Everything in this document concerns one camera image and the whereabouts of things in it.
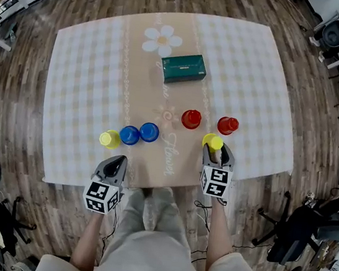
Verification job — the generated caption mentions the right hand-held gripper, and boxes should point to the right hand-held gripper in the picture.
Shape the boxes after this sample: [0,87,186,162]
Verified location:
[196,140,238,203]

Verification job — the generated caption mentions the person's beige shirt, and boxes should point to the person's beige shirt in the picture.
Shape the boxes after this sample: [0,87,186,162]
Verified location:
[33,215,281,271]

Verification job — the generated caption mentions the yellow paper cup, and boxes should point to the yellow paper cup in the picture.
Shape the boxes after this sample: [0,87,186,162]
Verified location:
[97,128,123,152]
[200,131,226,154]

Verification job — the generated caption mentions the person's grey trousers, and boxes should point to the person's grey trousers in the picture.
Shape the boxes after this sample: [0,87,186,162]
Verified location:
[108,180,200,245]

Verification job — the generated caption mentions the blue paper cup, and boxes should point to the blue paper cup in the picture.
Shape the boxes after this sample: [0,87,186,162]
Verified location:
[138,121,162,144]
[118,124,143,148]

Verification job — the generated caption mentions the green cardboard box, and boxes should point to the green cardboard box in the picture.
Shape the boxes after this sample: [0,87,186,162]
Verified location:
[157,49,209,90]

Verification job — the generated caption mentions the red paper cup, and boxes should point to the red paper cup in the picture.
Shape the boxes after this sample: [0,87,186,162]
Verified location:
[215,115,240,138]
[179,108,203,131]

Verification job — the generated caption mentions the person's left forearm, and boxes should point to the person's left forearm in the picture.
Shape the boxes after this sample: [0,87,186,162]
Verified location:
[69,209,106,271]

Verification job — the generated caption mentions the person's right forearm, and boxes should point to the person's right forearm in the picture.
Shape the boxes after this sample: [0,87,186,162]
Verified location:
[202,198,239,271]

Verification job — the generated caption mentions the checkered flower tablecloth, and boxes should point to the checkered flower tablecloth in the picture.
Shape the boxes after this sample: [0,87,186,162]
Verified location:
[32,0,314,217]

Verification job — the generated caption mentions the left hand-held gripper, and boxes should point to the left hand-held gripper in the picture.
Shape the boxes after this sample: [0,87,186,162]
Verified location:
[80,151,130,218]

